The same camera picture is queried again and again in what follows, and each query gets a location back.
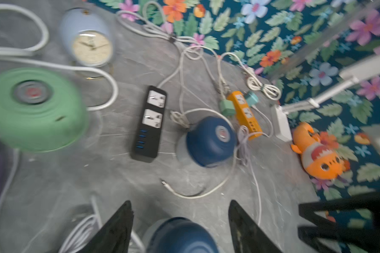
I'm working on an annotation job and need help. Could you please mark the pale blue table clock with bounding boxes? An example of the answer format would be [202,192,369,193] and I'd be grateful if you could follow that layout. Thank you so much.
[59,8,116,74]

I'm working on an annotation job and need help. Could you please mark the white cords at back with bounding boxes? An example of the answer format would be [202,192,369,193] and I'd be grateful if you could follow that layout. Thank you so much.
[115,1,225,127]

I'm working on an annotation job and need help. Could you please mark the green charger adapter middle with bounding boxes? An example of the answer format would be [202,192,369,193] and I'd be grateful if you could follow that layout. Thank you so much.
[219,99,236,117]

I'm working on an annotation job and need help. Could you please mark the white lamp cord bundle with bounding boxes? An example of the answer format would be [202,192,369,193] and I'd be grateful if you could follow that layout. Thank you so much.
[220,52,282,101]

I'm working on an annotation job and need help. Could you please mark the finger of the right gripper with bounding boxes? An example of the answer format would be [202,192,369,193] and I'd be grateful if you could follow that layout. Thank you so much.
[298,226,380,253]
[298,191,380,221]

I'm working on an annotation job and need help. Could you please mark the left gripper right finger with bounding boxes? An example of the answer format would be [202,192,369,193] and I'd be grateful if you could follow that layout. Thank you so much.
[228,200,282,253]

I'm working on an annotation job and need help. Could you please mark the white folding desk lamp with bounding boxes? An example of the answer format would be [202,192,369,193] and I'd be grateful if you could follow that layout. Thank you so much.
[271,54,380,142]

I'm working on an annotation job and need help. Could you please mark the green meat grinder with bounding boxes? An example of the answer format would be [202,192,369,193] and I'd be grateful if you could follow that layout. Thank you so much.
[0,67,89,152]

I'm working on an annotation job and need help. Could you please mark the blue meat grinder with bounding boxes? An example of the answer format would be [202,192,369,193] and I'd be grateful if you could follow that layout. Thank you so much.
[143,217,218,253]
[176,117,237,168]

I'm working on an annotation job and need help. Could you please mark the teal charger adapter right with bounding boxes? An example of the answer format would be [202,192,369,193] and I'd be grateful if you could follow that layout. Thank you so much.
[244,91,259,107]

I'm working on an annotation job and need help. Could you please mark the orange power strip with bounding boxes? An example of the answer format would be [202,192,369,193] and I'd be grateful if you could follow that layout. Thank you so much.
[227,91,262,140]

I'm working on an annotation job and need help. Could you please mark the black power strip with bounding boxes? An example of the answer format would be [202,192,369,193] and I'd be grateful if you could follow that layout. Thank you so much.
[130,85,167,163]

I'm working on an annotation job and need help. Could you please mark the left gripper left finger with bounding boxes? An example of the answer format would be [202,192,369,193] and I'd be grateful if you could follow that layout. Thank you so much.
[79,200,134,253]

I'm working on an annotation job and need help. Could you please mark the blue meat grinder front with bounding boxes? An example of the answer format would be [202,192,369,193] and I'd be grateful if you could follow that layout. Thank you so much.
[143,217,218,253]

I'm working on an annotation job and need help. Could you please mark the orange clownfish plush toy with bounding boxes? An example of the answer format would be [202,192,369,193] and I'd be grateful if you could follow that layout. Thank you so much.
[290,122,345,180]

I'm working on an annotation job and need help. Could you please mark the white power cord left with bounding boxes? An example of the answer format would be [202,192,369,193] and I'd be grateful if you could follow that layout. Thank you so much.
[0,4,119,111]

